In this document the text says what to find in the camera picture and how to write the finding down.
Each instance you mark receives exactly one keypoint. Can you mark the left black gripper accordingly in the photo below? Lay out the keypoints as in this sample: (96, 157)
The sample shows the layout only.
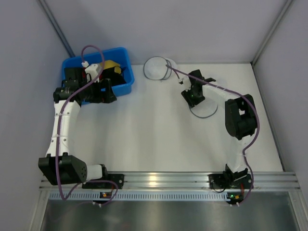
(106, 89)

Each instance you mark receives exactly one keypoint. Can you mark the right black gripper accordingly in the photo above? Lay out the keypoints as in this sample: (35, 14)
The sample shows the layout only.
(195, 84)

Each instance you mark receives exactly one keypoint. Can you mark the white mesh laundry bag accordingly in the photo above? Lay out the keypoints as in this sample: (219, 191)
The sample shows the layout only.
(157, 68)
(205, 109)

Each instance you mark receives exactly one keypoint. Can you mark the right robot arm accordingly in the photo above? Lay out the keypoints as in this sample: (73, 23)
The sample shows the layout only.
(240, 119)

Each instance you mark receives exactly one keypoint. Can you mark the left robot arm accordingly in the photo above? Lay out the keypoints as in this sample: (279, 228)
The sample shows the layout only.
(60, 166)

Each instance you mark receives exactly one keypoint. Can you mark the yellow bra in bin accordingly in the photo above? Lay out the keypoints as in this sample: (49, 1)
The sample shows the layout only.
(113, 65)

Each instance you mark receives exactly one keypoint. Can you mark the black garment in bin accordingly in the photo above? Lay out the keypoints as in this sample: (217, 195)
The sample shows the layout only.
(115, 75)

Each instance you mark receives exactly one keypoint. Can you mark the blue plastic bin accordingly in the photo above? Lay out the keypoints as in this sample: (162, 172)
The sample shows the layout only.
(118, 55)

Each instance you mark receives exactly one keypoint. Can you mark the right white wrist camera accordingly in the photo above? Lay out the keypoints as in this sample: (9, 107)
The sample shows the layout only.
(184, 81)

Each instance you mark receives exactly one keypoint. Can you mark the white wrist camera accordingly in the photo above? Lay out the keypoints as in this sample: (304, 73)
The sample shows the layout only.
(93, 70)
(184, 81)

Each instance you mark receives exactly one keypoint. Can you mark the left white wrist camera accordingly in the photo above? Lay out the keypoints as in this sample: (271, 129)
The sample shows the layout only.
(93, 70)

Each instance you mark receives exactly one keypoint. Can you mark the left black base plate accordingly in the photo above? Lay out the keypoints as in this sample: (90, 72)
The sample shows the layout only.
(101, 183)

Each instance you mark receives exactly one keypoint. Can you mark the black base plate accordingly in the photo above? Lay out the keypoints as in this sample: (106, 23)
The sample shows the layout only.
(220, 182)
(101, 183)

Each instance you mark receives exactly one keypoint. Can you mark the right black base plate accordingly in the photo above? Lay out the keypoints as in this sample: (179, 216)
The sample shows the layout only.
(220, 182)

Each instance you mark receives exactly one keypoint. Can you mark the perforated cable duct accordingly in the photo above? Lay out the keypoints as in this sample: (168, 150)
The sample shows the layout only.
(151, 196)

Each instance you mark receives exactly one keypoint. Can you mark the aluminium mounting rail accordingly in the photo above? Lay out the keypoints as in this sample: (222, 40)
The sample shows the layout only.
(202, 181)

